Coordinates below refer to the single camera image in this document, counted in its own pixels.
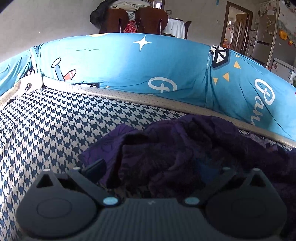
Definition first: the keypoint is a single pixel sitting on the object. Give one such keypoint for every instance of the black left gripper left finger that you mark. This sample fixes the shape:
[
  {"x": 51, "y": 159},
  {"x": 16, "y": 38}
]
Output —
[{"x": 88, "y": 178}]

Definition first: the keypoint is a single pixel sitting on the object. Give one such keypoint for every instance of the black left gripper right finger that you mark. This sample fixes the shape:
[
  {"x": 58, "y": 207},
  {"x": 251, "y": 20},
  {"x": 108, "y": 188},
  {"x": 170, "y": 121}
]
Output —
[{"x": 200, "y": 197}]

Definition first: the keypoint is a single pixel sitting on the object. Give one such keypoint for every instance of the purple floral garment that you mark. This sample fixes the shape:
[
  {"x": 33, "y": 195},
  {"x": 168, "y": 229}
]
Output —
[{"x": 174, "y": 158}]

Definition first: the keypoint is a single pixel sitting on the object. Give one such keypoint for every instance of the houndstooth seat cushion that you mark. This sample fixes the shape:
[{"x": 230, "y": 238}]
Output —
[{"x": 49, "y": 129}]

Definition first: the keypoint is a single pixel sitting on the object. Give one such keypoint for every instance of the blue cartoon print sofa cover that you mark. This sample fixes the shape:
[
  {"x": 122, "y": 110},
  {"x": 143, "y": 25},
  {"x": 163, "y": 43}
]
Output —
[{"x": 211, "y": 77}]

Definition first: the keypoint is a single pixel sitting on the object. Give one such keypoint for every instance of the red patterned cloth on chair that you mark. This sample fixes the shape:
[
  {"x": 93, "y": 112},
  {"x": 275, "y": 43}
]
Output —
[{"x": 131, "y": 27}]

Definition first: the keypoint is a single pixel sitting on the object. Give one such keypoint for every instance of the white chest freezer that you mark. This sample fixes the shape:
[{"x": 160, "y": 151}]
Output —
[{"x": 283, "y": 70}]

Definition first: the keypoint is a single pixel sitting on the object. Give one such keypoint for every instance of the brown wooden chair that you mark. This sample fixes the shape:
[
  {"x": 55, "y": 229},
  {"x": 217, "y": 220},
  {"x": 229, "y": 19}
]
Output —
[
  {"x": 151, "y": 20},
  {"x": 115, "y": 21}
]

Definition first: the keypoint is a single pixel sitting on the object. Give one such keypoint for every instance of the white cloth dining table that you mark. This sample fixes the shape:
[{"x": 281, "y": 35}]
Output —
[{"x": 176, "y": 28}]

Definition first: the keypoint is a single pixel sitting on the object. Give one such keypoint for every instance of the silver refrigerator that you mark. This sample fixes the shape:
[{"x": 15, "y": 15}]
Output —
[{"x": 271, "y": 42}]

